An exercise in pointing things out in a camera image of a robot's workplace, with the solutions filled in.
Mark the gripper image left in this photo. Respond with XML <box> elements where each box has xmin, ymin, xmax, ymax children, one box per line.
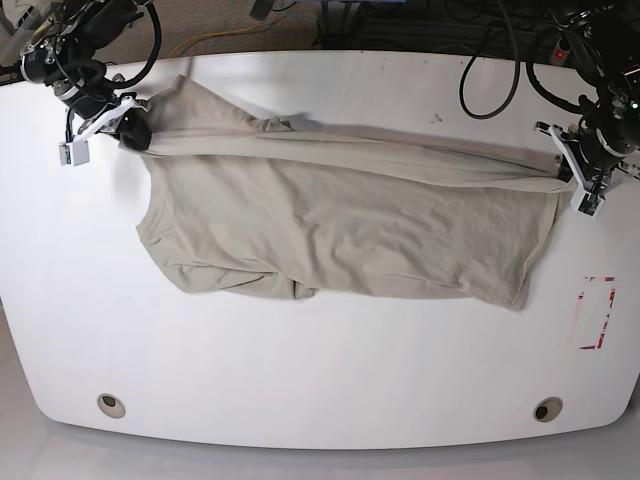
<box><xmin>19</xmin><ymin>42</ymin><xmax>152</xmax><ymax>150</ymax></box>

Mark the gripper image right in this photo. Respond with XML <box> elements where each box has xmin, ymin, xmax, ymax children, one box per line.
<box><xmin>535</xmin><ymin>102</ymin><xmax>639</xmax><ymax>193</ymax></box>

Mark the beige T-shirt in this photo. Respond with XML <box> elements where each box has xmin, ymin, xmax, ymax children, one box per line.
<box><xmin>137</xmin><ymin>77</ymin><xmax>573</xmax><ymax>310</ymax></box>

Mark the red tape rectangle marking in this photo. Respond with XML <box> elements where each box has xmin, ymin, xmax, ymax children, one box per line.
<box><xmin>576</xmin><ymin>276</ymin><xmax>616</xmax><ymax>351</ymax></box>

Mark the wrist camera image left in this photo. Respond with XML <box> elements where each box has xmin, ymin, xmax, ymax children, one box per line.
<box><xmin>58</xmin><ymin>141</ymin><xmax>90</xmax><ymax>166</ymax></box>

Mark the yellow cable on floor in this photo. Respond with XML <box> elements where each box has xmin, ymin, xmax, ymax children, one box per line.
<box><xmin>172</xmin><ymin>19</ymin><xmax>264</xmax><ymax>59</ymax></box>

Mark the black power strip red switch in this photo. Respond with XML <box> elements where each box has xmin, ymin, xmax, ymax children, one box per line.
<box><xmin>550</xmin><ymin>35</ymin><xmax>572</xmax><ymax>66</ymax></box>

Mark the black cable image right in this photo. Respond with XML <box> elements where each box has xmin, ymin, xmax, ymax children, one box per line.
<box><xmin>458</xmin><ymin>1</ymin><xmax>523</xmax><ymax>121</ymax></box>

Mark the right table cable grommet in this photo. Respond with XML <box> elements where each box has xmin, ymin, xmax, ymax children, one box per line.
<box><xmin>533</xmin><ymin>397</ymin><xmax>563</xmax><ymax>423</ymax></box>

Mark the table cable grommet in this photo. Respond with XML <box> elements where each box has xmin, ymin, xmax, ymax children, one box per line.
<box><xmin>533</xmin><ymin>397</ymin><xmax>563</xmax><ymax>423</ymax></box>
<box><xmin>97</xmin><ymin>394</ymin><xmax>126</xmax><ymax>419</ymax></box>

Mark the left table cable grommet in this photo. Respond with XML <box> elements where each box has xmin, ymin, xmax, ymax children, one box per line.
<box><xmin>97</xmin><ymin>394</ymin><xmax>126</xmax><ymax>419</ymax></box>

